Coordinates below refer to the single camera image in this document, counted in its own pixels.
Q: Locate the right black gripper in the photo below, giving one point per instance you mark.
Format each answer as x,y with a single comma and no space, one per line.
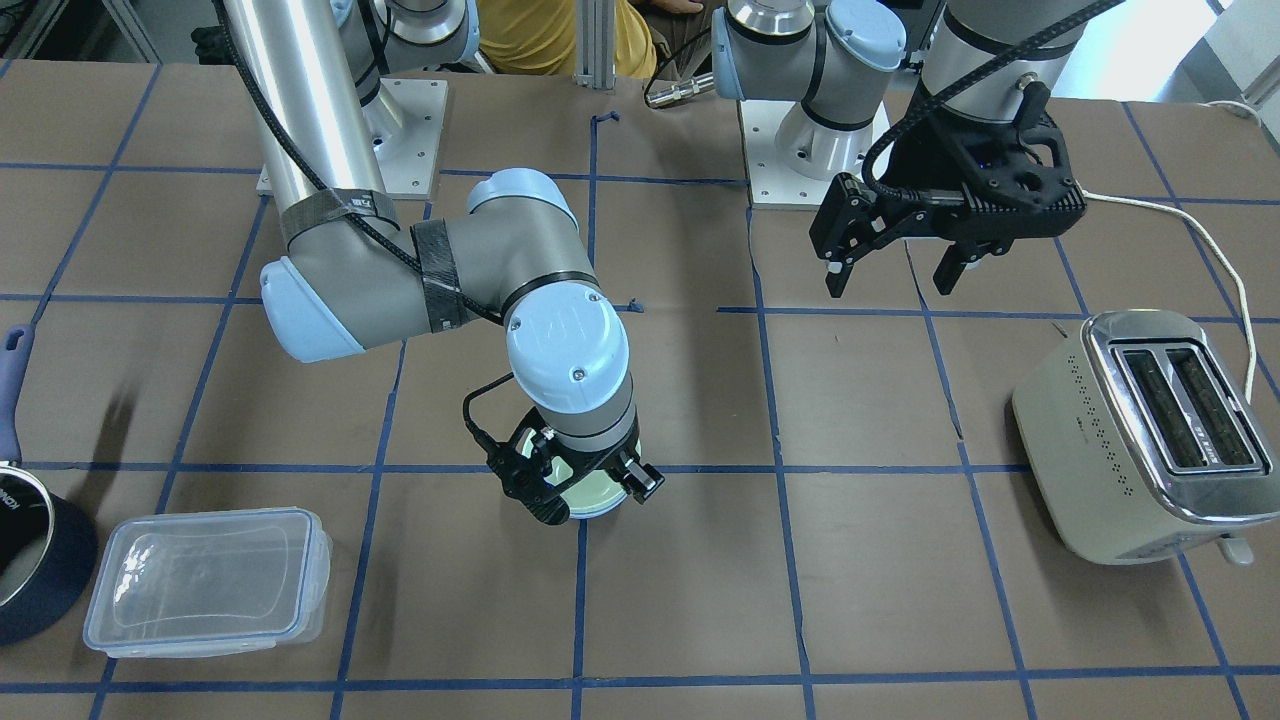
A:
637,474

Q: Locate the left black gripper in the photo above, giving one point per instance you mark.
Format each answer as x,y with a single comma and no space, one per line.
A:
912,158

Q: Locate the green bowl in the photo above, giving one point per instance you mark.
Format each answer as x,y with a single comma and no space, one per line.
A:
593,496

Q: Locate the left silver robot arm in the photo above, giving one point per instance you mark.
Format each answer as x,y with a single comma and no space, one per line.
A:
975,160

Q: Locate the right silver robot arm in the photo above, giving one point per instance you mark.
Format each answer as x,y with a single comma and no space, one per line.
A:
355,275

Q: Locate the person in yellow shirt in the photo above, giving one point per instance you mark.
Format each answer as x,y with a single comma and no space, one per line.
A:
539,38

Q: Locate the cream toaster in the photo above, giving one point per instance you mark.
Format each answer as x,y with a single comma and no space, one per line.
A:
1142,443

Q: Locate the clear plastic container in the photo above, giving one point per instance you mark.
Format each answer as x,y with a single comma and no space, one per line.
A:
195,585

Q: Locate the dark blue saucepan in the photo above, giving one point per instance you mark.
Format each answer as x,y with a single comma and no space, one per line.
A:
48,545

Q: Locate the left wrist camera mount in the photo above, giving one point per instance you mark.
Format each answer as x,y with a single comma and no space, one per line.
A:
1000,160

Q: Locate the aluminium frame post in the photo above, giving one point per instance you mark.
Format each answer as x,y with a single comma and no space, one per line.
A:
595,37

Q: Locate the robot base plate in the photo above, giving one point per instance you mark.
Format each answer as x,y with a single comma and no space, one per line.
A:
386,140

